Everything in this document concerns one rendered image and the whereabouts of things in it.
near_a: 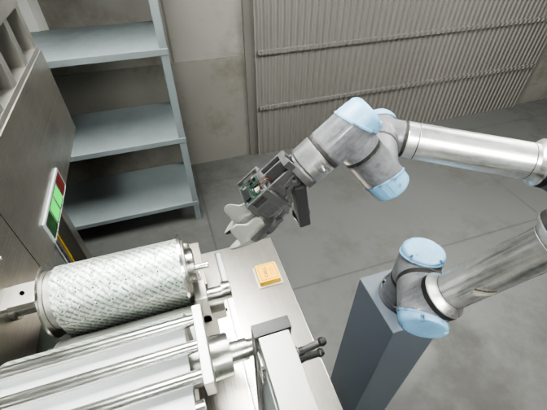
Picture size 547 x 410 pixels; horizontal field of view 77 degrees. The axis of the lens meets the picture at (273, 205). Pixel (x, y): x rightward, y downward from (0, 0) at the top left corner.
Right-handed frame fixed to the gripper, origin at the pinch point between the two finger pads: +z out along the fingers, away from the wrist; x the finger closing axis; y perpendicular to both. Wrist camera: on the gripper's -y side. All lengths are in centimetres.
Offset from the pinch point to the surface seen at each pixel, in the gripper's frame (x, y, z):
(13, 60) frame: -72, 42, 26
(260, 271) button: -18.6, -36.7, 18.2
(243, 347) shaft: 23.8, 4.7, 1.3
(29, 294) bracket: -0.9, 22.7, 32.1
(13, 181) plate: -29, 31, 31
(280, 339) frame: 28.2, 8.9, -7.5
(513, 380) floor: 21, -185, -14
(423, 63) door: -211, -192, -124
